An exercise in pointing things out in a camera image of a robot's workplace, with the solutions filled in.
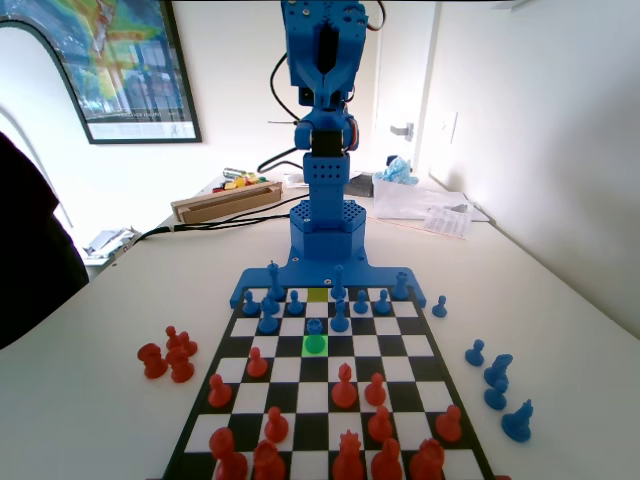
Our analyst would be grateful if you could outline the blue chess queen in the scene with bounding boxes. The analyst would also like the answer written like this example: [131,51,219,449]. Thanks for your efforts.
[331,264,348,301]

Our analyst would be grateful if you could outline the clear plastic bag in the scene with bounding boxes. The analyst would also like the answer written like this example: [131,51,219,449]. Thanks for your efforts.
[372,177,476,221]

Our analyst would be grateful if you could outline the red chess knight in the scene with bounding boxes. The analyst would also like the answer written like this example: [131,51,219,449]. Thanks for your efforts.
[408,438,447,480]
[252,439,288,480]

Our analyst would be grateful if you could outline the white door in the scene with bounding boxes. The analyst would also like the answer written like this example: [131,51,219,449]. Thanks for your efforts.
[375,0,435,174]

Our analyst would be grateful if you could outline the black camera cable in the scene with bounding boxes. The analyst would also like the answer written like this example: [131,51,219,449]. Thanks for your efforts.
[269,52,301,121]

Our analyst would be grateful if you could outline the blue camera housing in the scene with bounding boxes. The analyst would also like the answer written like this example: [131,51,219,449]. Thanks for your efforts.
[298,85,351,110]

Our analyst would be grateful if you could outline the white wall switch plate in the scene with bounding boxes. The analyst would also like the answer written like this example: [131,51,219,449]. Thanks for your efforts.
[436,109,459,145]

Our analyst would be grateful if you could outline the red white black servo wire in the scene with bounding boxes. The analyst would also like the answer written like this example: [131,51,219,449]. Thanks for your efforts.
[367,0,387,34]

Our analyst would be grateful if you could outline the blue base plate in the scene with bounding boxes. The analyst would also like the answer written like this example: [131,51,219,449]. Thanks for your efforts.
[228,252,427,309]

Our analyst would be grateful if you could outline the framed map poster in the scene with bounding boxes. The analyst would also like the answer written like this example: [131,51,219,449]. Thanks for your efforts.
[0,0,204,146]

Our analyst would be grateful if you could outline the grey pad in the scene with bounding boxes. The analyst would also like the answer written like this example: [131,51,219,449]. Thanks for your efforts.
[344,171,377,199]

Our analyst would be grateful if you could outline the blue chess bishop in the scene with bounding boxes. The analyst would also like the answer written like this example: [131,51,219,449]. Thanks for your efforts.
[330,297,350,334]
[256,299,280,336]

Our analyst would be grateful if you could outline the red chess queen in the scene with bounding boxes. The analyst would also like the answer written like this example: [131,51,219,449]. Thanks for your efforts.
[330,430,365,480]

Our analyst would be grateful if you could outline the blue chess king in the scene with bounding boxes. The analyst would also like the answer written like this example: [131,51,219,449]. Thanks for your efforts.
[266,258,287,302]

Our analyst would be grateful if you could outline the crumpled grey packaging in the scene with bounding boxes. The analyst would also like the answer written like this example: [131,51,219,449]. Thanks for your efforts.
[82,224,146,260]

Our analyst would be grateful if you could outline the black looped cable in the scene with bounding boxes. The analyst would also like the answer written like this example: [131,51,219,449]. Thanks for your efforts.
[256,147,307,174]

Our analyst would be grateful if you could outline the blue white plush toy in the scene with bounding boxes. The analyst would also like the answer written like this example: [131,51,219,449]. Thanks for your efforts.
[374,154,419,186]

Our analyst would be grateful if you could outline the thin black table cable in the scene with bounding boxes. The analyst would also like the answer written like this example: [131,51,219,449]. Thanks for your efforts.
[172,209,294,234]

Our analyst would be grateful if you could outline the long cardboard box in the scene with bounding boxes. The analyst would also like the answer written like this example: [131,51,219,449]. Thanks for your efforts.
[169,179,285,226]

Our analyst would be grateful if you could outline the thick black table cable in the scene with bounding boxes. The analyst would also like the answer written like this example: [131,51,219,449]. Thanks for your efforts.
[130,196,304,242]

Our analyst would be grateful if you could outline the black white chessboard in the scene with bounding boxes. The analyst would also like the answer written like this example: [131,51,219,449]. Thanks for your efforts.
[162,284,496,480]

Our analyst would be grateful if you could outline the dark chair back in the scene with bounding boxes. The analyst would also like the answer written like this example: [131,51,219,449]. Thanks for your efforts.
[0,130,91,351]

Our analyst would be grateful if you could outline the printed paper sheet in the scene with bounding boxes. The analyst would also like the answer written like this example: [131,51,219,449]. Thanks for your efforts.
[421,204,475,241]

